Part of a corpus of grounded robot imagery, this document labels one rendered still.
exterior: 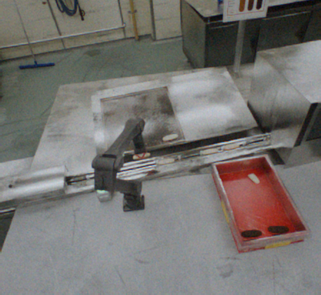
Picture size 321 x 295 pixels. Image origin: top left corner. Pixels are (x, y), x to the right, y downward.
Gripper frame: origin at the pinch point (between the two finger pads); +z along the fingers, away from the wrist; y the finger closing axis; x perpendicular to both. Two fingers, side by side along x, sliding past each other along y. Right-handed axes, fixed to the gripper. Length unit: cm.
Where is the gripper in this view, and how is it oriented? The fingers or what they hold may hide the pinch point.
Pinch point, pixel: (141, 155)
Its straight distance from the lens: 151.1
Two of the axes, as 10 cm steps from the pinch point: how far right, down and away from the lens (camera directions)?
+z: 0.8, 6.8, 7.3
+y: -2.1, -7.0, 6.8
